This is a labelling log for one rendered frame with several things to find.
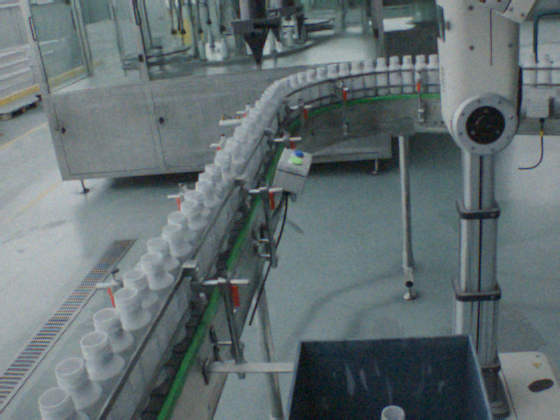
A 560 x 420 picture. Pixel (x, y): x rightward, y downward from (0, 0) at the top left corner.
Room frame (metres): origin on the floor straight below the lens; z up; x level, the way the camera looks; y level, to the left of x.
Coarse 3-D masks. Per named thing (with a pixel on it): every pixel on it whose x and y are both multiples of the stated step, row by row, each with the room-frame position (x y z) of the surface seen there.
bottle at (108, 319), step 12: (108, 312) 0.72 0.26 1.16; (96, 324) 0.69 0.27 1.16; (108, 324) 0.69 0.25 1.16; (120, 324) 0.70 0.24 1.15; (108, 336) 0.69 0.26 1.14; (120, 336) 0.70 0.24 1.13; (132, 336) 0.71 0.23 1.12; (120, 348) 0.68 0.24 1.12; (132, 348) 0.70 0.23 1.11; (132, 372) 0.69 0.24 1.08; (132, 384) 0.68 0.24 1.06; (144, 384) 0.70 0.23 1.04; (144, 408) 0.69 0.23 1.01
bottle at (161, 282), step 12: (156, 252) 0.89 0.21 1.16; (144, 264) 0.86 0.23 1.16; (156, 264) 0.86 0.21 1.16; (156, 276) 0.86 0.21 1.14; (168, 276) 0.87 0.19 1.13; (156, 288) 0.85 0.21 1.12; (168, 288) 0.86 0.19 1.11; (168, 312) 0.85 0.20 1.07; (180, 312) 0.87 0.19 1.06; (168, 324) 0.85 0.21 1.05; (168, 336) 0.85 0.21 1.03; (180, 336) 0.86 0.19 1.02
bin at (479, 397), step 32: (320, 352) 0.89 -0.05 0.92; (352, 352) 0.88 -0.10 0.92; (384, 352) 0.87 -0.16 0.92; (416, 352) 0.86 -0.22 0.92; (448, 352) 0.85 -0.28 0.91; (320, 384) 0.89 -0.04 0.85; (352, 384) 0.88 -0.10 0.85; (384, 384) 0.87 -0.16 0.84; (416, 384) 0.86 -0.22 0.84; (448, 384) 0.85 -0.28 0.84; (480, 384) 0.71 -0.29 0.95; (288, 416) 0.70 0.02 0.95; (320, 416) 0.89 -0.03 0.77; (352, 416) 0.88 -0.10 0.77; (416, 416) 0.86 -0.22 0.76; (448, 416) 0.85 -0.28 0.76; (480, 416) 0.70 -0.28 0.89
